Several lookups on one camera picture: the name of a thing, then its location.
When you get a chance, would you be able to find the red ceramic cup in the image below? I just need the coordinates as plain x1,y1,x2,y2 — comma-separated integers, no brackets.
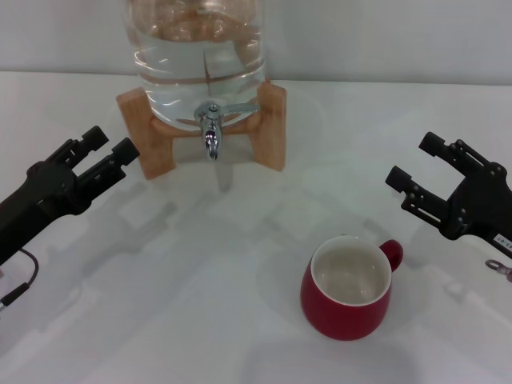
299,234,404,342

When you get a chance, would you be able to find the dark cable with metal plug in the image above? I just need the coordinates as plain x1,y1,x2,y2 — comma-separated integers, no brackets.
0,247,40,311

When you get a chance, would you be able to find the chrome faucet tap with lever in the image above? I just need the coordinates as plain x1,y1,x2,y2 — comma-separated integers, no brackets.
194,102,259,162

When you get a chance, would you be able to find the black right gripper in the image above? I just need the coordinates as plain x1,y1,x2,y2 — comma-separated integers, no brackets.
385,130,512,257

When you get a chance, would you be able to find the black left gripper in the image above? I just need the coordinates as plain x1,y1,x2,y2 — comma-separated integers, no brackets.
0,126,141,267

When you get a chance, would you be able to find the clear glass water dispenser jar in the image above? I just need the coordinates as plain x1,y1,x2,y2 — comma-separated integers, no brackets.
123,0,268,133

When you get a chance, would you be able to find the wooden dispenser stand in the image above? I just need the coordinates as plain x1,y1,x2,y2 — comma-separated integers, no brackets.
116,79,288,181

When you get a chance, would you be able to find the metal plug with thin cable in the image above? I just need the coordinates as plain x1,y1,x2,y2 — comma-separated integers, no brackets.
485,258,512,284

